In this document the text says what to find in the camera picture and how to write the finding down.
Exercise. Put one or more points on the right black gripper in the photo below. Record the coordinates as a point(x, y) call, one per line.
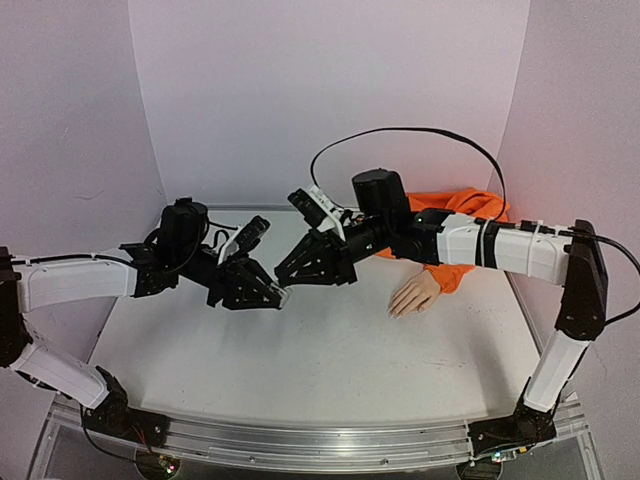
point(340, 255)

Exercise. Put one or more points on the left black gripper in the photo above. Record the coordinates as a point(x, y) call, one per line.
point(236, 282)

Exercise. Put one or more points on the clear nail polish bottle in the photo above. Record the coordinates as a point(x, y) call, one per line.
point(285, 294)

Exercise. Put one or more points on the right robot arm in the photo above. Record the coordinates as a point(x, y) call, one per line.
point(571, 259)

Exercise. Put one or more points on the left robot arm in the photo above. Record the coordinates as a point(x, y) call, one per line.
point(33, 284)

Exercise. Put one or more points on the mannequin hand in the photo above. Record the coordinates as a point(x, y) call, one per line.
point(417, 295)

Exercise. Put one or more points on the orange hoodie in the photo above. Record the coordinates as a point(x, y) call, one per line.
point(439, 233)

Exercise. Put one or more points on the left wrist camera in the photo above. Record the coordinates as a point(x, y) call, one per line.
point(244, 239)

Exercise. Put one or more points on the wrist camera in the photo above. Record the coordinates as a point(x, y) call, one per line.
point(319, 212)
point(244, 239)

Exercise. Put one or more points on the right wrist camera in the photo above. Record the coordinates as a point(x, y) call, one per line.
point(319, 212)

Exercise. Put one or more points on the aluminium back rail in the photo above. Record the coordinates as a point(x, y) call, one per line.
point(251, 207)

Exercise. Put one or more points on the aluminium rail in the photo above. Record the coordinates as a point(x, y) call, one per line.
point(251, 207)
point(329, 449)

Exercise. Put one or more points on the aluminium front rail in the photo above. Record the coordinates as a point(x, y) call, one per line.
point(329, 449)

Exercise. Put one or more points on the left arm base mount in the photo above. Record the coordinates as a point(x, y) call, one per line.
point(114, 417)

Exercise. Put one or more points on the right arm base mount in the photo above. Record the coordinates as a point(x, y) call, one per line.
point(524, 427)

